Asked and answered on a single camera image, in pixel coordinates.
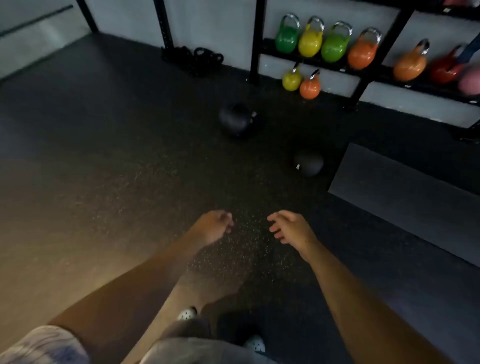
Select person's clog shoe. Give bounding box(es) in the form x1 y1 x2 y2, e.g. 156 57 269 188
176 306 199 323
242 334 267 354

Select grey floor mat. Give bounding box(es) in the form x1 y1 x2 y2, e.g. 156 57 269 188
328 142 480 269

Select large yellow kettlebell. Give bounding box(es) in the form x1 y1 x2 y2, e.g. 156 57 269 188
298 16 326 58

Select small yellow kettlebell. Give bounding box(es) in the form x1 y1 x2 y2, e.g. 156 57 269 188
281 62 303 92

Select lime green kettlebell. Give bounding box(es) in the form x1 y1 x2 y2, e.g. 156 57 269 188
320 21 354 64

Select person's pale shirt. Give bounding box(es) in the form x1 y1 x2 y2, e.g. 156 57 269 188
0 325 91 364

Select person's right forearm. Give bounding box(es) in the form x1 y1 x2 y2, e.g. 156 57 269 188
299 239 457 364

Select person's grey shorts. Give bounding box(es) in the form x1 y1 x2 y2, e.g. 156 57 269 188
140 318 278 364

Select small black slam ball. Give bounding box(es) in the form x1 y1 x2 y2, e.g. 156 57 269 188
293 149 325 178

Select person's right hand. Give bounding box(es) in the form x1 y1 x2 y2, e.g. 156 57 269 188
266 209 320 260

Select small orange kettlebell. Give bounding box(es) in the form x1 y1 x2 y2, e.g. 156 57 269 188
299 69 322 101

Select stitched panel black medicine ball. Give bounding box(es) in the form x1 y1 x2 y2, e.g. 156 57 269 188
218 103 260 138

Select black metal rig frame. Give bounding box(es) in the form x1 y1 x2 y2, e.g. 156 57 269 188
76 0 175 52

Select person's right clog shoe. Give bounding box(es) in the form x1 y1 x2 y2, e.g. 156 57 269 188
242 334 267 354

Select person's left forearm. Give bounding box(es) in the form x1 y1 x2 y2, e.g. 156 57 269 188
48 230 211 364

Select person's left clog shoe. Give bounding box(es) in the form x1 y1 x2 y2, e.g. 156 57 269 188
176 306 199 323

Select black steel storage rack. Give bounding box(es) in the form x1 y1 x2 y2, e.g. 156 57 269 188
248 0 480 145

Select person's left hand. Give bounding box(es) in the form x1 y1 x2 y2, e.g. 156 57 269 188
185 209 235 248

